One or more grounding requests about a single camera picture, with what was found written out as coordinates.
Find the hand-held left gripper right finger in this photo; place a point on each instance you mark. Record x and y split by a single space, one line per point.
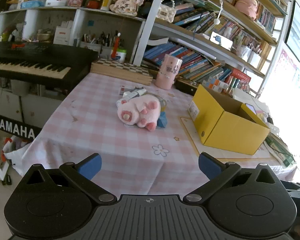
207 163

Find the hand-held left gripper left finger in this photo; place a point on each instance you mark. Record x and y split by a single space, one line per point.
91 166

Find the yellow cardboard box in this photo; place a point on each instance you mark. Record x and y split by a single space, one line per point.
230 132

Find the small blue object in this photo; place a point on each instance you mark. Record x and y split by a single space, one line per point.
162 122

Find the pink plush toy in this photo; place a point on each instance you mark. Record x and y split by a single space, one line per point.
135 111

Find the white spray bottle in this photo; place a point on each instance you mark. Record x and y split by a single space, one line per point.
136 93

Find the pink checked cloth desktop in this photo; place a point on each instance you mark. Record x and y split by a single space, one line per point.
102 135

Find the green book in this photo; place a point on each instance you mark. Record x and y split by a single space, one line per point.
281 150

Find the phone with purple screen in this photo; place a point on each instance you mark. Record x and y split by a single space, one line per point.
250 108

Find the stack of white papers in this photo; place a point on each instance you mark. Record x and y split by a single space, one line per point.
247 97

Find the white plastic bag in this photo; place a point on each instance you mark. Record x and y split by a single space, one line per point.
15 152

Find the black rectangular case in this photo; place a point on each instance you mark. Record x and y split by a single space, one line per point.
186 87

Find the orange white small boxes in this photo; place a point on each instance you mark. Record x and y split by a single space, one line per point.
216 83

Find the small red white box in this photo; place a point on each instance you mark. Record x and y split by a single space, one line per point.
123 90

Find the white low cabinet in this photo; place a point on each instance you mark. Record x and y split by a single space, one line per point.
35 105

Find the black keyboard stand bar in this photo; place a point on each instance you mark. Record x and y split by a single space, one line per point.
12 127

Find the red marker box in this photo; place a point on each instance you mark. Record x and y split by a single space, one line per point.
241 78

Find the pink cylindrical container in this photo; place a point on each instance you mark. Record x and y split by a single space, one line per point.
168 72

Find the wooden chessboard box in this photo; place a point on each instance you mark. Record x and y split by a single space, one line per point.
120 68

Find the row of leaning blue books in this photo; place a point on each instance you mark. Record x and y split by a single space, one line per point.
187 60

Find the white jar green lid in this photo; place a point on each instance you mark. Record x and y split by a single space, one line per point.
121 56

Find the grey pen cup with pens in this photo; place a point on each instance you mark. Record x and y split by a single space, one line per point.
106 51

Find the translucent storage container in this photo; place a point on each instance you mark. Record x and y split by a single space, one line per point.
255 57
245 53

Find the patterned pen cup with pens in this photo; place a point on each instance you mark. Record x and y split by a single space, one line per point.
90 45

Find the red pen with penguin top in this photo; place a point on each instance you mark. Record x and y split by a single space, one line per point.
115 47

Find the white phone on stand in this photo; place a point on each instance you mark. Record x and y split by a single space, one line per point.
221 40

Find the black electronic keyboard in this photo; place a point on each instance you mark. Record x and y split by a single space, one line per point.
27 55

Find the white thick book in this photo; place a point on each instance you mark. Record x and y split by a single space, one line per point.
157 41

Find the white box red label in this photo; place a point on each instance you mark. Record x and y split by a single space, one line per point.
62 36

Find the brown bowl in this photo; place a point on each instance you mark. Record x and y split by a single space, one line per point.
43 36

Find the small red toy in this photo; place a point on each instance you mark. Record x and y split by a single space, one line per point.
18 45

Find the row of colourful picture books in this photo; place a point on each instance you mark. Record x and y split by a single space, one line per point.
197 17

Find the white desk hutch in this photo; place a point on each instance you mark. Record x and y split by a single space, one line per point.
80 13

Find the row of small paperback books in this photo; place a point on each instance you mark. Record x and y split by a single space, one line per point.
266 17

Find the white quilted pearl handbag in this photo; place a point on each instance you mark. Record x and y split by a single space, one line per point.
166 11

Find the black framed picture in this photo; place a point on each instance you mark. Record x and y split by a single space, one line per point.
298 30

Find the large pink plush animal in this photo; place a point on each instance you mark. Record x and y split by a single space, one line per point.
245 6

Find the red round bottle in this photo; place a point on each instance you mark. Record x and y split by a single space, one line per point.
93 2

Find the yellow white bottle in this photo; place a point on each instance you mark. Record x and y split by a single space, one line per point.
106 1

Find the doll in pink floral dress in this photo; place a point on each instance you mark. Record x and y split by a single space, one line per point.
126 2

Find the flat white box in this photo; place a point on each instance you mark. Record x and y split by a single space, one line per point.
55 2

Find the blue wipes pack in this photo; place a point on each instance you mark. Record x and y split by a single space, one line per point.
31 4

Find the pink wall poster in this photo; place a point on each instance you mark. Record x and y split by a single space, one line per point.
286 63

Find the white frame wooden bookshelf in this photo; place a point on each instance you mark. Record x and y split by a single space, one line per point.
150 22

